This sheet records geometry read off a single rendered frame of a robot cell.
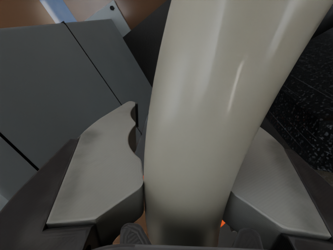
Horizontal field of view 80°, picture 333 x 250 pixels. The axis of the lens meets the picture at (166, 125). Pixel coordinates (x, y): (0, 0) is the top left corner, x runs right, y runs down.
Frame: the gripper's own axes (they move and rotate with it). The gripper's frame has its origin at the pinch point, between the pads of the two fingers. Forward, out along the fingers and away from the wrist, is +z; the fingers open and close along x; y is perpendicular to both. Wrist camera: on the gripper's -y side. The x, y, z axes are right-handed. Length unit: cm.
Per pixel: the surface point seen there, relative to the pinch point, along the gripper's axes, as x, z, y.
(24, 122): -23.0, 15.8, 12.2
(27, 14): -66, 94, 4
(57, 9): -51, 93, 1
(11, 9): -73, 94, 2
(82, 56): -24, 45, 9
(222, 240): 52, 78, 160
